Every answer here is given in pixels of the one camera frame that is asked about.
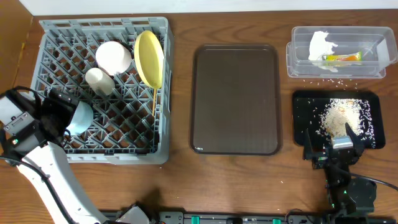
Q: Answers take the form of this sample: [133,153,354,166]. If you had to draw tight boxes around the pile of rice waste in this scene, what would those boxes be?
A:
[315,98,376,148]

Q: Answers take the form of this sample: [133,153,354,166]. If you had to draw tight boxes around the grey dishwasher rack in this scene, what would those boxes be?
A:
[31,17,174,165]

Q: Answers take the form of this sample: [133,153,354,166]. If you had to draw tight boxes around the pink bowl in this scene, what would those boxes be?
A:
[95,41,132,76]

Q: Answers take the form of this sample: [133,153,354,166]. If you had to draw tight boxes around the yellow orange snack wrapper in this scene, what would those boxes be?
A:
[322,52,362,62]

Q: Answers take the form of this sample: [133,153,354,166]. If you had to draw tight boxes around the black plastic bin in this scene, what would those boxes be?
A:
[292,90,386,149]

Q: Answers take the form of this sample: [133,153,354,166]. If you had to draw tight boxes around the dark brown serving tray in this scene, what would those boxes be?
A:
[189,44,282,156]

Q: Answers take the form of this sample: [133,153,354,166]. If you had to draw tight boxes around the light blue bowl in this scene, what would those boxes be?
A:
[67,101,94,136]

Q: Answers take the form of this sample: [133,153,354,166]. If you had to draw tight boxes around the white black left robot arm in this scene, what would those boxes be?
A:
[1,86,110,223]

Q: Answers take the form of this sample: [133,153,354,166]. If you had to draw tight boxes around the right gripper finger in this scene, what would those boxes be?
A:
[345,123,364,149]
[303,129,313,156]

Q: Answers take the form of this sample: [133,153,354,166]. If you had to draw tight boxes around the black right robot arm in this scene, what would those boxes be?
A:
[303,123,377,223]

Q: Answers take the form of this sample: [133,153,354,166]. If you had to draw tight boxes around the yellow plate with rice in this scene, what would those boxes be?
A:
[134,30,164,89]

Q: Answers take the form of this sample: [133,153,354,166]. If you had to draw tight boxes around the white napkin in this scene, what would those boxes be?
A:
[308,31,338,73]

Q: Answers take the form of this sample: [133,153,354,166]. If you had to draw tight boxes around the clear plastic container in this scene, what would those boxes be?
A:
[286,26,397,79]

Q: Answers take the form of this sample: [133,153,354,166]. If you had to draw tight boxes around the white cup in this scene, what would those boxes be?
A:
[85,68,115,96]

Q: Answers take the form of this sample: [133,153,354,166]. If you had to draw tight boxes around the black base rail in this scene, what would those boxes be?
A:
[102,210,397,224]

